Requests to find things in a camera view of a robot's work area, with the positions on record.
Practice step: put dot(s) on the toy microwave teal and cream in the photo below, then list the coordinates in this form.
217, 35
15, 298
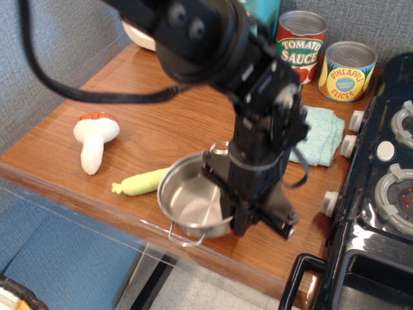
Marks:
264, 11

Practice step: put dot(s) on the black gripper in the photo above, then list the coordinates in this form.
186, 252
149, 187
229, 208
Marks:
252, 192

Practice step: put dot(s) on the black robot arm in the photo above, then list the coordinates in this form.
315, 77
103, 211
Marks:
210, 42

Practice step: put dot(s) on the black toy stove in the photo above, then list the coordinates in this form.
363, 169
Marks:
369, 258

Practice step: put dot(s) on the tomato sauce can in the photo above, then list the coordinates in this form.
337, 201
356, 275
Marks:
299, 40

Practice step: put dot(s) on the light teal folded cloth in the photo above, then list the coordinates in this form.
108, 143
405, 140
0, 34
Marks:
323, 138

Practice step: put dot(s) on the plush white brown mushroom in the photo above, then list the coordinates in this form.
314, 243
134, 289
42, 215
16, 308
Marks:
93, 130

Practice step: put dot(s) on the silver steel pot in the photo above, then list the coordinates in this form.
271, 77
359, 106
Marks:
191, 201

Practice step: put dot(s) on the orange black object in corner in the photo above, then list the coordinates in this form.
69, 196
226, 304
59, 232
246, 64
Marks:
15, 296

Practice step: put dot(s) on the spoon with yellow-green handle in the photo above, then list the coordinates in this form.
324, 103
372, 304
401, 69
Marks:
140, 183

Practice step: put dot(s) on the pineapple slices can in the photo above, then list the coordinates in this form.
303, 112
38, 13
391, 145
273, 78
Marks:
346, 71

